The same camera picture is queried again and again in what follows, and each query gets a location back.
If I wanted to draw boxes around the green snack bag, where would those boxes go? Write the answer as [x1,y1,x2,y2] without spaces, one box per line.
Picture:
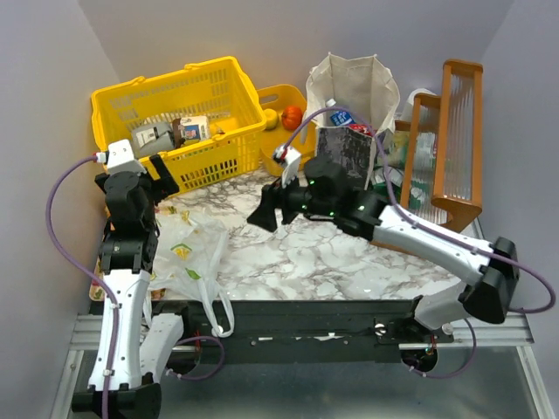
[371,130,410,203]

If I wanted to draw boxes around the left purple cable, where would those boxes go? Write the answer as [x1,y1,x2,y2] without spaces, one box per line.
[45,155,120,419]

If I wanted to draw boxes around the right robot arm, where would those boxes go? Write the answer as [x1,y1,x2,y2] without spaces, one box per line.
[247,157,519,331]

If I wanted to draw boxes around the grey box package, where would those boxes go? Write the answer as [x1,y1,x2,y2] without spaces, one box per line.
[131,121,176,160]

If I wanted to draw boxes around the white plastic grocery bag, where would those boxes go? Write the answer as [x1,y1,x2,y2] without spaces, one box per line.
[148,206,235,338]

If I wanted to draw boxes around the small orange pumpkin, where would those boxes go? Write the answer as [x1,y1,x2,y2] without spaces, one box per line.
[281,106,303,131]

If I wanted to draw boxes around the milk carton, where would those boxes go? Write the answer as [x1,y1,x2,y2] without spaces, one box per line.
[171,115,211,148]

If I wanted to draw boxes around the yellow lemon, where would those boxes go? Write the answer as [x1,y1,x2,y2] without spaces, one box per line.
[264,108,279,130]

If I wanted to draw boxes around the beige canvas tote bag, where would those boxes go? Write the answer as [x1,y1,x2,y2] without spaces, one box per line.
[306,53,400,189]

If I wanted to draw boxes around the red snack bag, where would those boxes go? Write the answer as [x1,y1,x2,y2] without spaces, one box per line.
[349,124,376,136]

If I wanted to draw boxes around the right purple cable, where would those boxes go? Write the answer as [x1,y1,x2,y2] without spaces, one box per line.
[281,106,556,315]

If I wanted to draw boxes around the floral placemat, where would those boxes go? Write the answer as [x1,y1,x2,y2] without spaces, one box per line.
[88,259,167,302]

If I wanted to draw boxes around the yellow plastic tray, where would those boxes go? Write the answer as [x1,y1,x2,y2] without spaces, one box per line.
[258,84,316,177]

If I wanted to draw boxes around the purple cable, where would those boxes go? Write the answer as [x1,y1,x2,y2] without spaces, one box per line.
[281,106,556,315]
[45,155,120,419]

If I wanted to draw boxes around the wooden rack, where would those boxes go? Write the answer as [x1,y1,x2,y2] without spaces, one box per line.
[397,59,483,233]

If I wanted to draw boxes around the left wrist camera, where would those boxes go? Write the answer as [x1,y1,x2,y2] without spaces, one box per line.
[95,139,147,175]

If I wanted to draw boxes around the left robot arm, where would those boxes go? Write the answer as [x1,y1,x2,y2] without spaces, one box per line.
[71,148,183,418]

